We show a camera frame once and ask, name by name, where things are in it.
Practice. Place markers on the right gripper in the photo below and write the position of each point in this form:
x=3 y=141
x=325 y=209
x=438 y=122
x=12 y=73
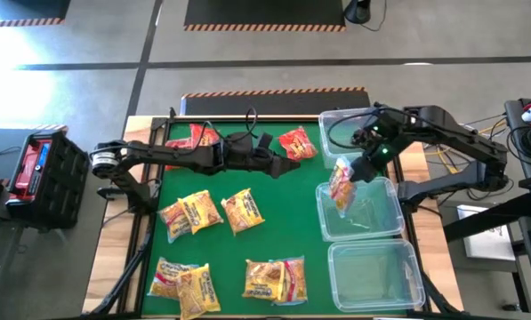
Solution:
x=383 y=155

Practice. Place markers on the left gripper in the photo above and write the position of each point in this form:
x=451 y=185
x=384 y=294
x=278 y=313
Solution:
x=245 y=157

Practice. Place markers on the yellow Maruchan noodle pack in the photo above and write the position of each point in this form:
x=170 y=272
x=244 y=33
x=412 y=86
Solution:
x=198 y=293
x=263 y=280
x=243 y=211
x=200 y=211

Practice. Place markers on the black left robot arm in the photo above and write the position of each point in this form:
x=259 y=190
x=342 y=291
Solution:
x=167 y=155

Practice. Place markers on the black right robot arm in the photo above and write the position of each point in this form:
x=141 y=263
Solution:
x=452 y=129

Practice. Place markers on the clear plastic bin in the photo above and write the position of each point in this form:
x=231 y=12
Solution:
x=336 y=133
x=372 y=213
x=376 y=275

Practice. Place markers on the green table mat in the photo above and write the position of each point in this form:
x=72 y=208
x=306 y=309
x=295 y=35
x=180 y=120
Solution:
x=292 y=213

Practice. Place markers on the black diagonal bar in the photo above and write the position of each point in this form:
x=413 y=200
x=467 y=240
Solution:
x=483 y=220

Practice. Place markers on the white box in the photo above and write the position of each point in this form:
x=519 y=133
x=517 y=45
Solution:
x=487 y=244

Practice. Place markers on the black round stand base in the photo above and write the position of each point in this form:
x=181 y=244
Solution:
x=357 y=11

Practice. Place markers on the dark grey side desk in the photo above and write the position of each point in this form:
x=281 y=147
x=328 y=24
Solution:
x=525 y=166

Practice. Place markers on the small black floor object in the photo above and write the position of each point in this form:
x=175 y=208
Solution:
x=512 y=307

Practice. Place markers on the red and black tool box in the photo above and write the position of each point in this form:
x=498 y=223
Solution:
x=47 y=195

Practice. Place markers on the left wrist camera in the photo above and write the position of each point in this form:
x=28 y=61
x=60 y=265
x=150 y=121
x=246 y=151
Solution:
x=265 y=141

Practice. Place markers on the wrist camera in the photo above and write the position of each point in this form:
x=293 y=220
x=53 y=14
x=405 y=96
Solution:
x=265 y=141
x=374 y=130

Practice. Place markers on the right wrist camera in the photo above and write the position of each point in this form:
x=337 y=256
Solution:
x=374 y=130

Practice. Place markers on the black aluminium frame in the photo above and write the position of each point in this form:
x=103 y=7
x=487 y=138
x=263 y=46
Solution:
x=157 y=122

